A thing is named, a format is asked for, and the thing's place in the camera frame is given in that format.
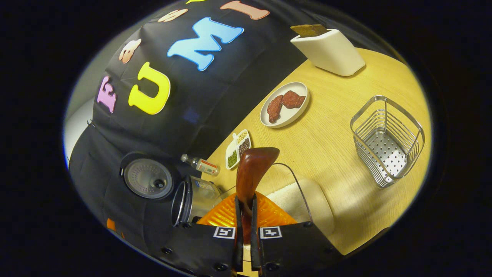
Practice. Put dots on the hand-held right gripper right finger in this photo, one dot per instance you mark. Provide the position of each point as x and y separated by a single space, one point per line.
292 246

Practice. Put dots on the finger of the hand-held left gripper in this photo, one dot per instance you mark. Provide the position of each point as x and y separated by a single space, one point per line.
111 224

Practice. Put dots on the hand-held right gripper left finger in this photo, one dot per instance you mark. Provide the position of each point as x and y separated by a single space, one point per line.
203 250

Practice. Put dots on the clear rice container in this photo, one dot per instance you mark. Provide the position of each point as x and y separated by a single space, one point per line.
292 200

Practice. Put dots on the black silver rice cooker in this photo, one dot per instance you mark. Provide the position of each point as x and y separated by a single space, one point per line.
148 179

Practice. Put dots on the brown wooden spoon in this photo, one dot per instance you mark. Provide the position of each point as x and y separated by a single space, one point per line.
253 169

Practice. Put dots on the small clear glass bottle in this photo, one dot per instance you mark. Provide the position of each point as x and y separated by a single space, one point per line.
205 166

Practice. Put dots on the white divided bean dish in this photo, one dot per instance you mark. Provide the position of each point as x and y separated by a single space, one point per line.
238 148

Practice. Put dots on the white round plate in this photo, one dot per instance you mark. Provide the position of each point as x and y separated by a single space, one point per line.
296 115

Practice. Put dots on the red meat slice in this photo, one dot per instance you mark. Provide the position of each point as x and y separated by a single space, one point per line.
275 109
294 99

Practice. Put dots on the black backdrop cloth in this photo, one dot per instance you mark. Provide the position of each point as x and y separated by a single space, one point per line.
215 96

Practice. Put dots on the white toaster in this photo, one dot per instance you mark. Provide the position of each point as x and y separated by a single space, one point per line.
330 54

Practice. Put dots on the brown toast slice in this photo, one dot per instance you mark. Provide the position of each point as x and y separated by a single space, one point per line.
319 28
301 30

